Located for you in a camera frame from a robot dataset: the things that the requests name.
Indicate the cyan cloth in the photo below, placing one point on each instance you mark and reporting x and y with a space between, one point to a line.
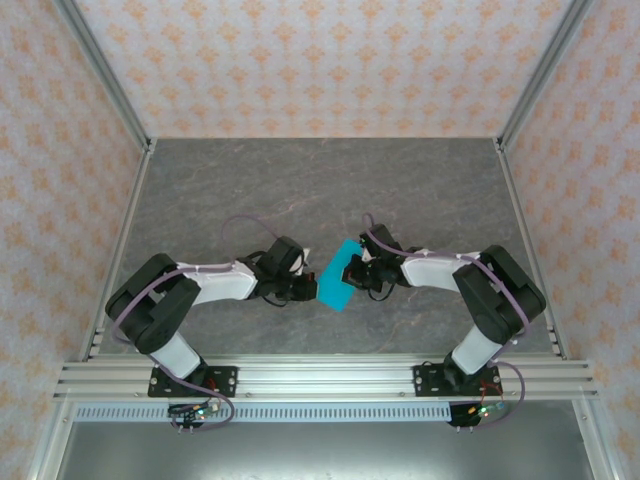
330 290

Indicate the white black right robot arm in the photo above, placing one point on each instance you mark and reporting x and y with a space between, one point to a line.
430 272

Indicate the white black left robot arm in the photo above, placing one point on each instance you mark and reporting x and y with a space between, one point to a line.
220 285

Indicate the grey metal sheet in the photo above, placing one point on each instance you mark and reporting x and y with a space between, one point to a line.
325 455

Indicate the aluminium cross rail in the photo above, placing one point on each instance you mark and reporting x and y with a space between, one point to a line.
325 377

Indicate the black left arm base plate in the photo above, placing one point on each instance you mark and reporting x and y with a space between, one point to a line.
225 380

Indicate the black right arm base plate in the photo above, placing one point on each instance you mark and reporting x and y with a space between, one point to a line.
425 382

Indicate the aluminium side rail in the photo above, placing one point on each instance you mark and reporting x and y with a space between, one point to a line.
525 235
120 250

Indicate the aluminium corner post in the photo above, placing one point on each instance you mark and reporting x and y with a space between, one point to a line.
100 65
545 65

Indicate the aluminium lower frame bar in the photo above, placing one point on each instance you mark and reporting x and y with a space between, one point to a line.
595 450
50 450

